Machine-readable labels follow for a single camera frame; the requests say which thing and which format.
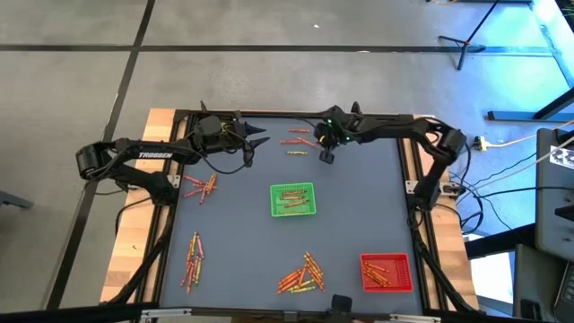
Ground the green plastic basket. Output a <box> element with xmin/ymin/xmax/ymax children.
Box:
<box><xmin>269</xmin><ymin>181</ymin><xmax>317</xmax><ymax>218</ymax></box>

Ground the black floor cable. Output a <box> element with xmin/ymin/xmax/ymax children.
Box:
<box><xmin>448</xmin><ymin>150</ymin><xmax>539</xmax><ymax>237</ymax></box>

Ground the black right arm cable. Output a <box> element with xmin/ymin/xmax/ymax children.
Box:
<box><xmin>295</xmin><ymin>116</ymin><xmax>326</xmax><ymax>135</ymax></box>

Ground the black boxy object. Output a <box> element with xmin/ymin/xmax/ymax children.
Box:
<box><xmin>330</xmin><ymin>293</ymin><xmax>353</xmax><ymax>315</ymax></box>

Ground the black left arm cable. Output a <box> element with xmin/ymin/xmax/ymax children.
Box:
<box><xmin>187</xmin><ymin>132</ymin><xmax>257</xmax><ymax>176</ymax></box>

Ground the black tripod stand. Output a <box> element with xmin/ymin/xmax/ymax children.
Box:
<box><xmin>438</xmin><ymin>0</ymin><xmax>502</xmax><ymax>72</ymax></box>

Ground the computer keyboard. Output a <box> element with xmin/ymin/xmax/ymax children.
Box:
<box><xmin>552</xmin><ymin>259</ymin><xmax>574</xmax><ymax>323</ymax></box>

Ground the red plastic basket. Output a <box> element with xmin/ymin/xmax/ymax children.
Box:
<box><xmin>359</xmin><ymin>252</ymin><xmax>414</xmax><ymax>294</ymax></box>

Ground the printed marker sheet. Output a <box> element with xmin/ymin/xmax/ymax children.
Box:
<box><xmin>548</xmin><ymin>144</ymin><xmax>574</xmax><ymax>170</ymax></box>

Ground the black plastic basket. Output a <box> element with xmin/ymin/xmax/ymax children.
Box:
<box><xmin>189</xmin><ymin>113</ymin><xmax>236</xmax><ymax>144</ymax></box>

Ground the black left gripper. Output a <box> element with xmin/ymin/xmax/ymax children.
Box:
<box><xmin>214</xmin><ymin>119</ymin><xmax>271</xmax><ymax>168</ymax></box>

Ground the grey desk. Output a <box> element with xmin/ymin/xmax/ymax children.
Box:
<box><xmin>512</xmin><ymin>243</ymin><xmax>574</xmax><ymax>323</ymax></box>

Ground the black table frame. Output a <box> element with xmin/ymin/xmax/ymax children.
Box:
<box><xmin>154</xmin><ymin>109</ymin><xmax>430</xmax><ymax>315</ymax></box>

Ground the black rig crossbeam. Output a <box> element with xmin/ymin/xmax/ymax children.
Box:
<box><xmin>0</xmin><ymin>302</ymin><xmax>574</xmax><ymax>323</ymax></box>

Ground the grey cabinet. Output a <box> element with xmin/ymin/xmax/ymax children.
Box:
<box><xmin>535</xmin><ymin>127</ymin><xmax>574</xmax><ymax>262</ymax></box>

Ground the silver bracket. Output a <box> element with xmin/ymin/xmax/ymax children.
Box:
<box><xmin>140</xmin><ymin>308</ymin><xmax>193</xmax><ymax>320</ymax></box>
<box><xmin>388</xmin><ymin>313</ymin><xmax>444</xmax><ymax>323</ymax></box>

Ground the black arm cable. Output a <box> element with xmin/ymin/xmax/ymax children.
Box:
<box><xmin>295</xmin><ymin>116</ymin><xmax>326</xmax><ymax>135</ymax></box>
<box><xmin>187</xmin><ymin>132</ymin><xmax>257</xmax><ymax>176</ymax></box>

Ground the grey floor object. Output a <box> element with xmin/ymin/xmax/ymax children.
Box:
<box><xmin>0</xmin><ymin>189</ymin><xmax>35</xmax><ymax>212</ymax></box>

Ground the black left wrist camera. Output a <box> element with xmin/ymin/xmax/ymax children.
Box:
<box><xmin>193</xmin><ymin>115</ymin><xmax>224</xmax><ymax>140</ymax></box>

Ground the cream cable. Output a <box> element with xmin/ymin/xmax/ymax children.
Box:
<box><xmin>486</xmin><ymin>119</ymin><xmax>574</xmax><ymax>150</ymax></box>

